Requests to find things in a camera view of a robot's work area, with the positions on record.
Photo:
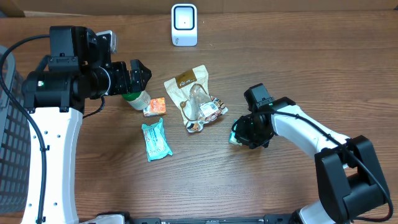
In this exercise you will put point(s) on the grey plastic mesh basket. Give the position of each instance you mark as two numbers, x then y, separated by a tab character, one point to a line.
15	157

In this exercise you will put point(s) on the green blue tissue pack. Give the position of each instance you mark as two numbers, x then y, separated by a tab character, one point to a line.
232	137

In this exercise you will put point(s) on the white bottle green cap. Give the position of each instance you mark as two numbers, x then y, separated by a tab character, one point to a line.
139	100

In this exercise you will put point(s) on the orange tissue pack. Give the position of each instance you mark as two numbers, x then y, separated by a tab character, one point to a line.
157	107

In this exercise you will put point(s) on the teal wet wipes pack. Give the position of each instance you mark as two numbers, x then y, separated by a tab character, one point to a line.
156	141

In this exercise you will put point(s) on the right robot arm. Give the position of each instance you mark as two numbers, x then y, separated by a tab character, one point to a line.
350	182

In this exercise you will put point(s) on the beige snack bag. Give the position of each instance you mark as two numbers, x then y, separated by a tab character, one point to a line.
189	92

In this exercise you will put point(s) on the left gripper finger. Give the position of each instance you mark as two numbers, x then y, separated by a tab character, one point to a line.
139	81
138	68

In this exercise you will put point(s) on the white barcode scanner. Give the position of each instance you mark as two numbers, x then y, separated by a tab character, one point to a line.
184	25

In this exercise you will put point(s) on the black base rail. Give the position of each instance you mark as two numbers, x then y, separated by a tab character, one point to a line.
211	221

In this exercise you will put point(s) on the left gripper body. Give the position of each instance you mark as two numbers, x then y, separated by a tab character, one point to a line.
120	79

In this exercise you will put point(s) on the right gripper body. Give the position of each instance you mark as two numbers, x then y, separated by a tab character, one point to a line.
249	132

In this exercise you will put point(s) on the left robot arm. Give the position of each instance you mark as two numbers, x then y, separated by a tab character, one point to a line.
79	68

